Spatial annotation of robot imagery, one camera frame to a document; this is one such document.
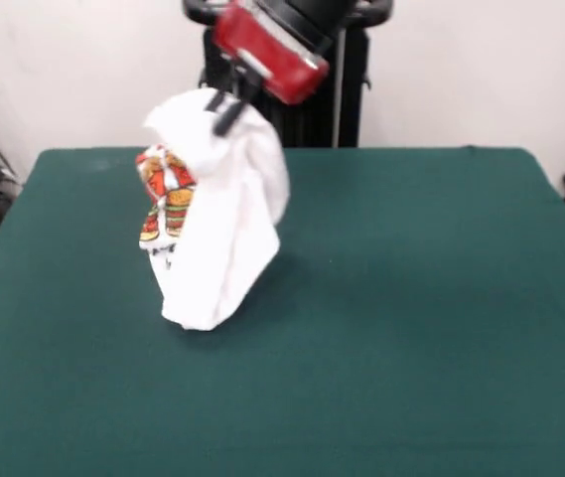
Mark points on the dark green table cloth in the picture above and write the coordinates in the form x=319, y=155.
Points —
x=113, y=397

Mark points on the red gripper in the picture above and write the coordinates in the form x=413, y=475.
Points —
x=272, y=59

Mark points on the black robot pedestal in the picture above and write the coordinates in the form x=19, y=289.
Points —
x=312, y=124

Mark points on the white printed T-shirt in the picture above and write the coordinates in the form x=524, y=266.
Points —
x=222, y=248

